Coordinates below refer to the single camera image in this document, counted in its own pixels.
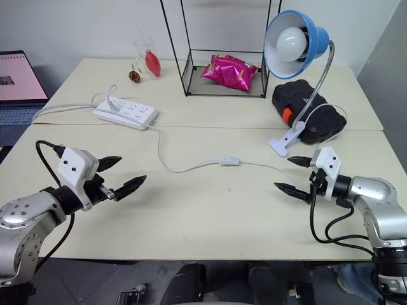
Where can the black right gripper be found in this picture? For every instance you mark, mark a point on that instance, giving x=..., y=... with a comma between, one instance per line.
x=319, y=184

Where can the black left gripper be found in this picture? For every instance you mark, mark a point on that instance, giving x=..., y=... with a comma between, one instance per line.
x=97, y=190

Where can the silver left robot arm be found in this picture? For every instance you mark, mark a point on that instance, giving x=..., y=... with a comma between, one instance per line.
x=19, y=216

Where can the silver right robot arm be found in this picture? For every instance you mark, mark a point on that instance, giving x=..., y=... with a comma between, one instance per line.
x=375, y=193

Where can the blue clamp desk lamp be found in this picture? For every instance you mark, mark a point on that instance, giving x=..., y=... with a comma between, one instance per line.
x=318, y=38

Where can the white power strip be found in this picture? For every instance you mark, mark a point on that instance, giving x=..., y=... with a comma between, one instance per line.
x=133, y=112

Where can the black case with orange latch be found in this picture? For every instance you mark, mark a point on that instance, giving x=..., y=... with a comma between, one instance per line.
x=295, y=92

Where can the brown pine cone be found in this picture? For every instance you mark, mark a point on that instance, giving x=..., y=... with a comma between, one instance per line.
x=134, y=77

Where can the red balloon-shaped object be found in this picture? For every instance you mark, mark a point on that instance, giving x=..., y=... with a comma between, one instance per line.
x=152, y=63

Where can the blue cloth item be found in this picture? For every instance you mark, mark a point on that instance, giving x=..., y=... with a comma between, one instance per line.
x=356, y=279

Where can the pink snack bag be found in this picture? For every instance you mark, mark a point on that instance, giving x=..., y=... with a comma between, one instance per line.
x=229, y=74

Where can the black box with label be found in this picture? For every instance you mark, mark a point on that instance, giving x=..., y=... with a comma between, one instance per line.
x=132, y=297

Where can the clear drinking glass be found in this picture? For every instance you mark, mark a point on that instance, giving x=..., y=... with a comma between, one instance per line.
x=140, y=51

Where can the dark rounded shape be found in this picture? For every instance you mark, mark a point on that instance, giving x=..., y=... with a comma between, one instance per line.
x=189, y=282

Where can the white light bulb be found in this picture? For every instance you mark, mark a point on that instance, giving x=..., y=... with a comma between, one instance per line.
x=291, y=43

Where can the laptop with pink screen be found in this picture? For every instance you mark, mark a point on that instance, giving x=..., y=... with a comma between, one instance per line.
x=19, y=76

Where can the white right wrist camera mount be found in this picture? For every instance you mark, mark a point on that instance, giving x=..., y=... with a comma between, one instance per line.
x=329, y=162

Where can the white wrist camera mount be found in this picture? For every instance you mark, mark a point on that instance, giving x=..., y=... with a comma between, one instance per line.
x=73, y=165
x=329, y=162

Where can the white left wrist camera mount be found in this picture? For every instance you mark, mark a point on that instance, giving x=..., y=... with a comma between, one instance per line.
x=73, y=165

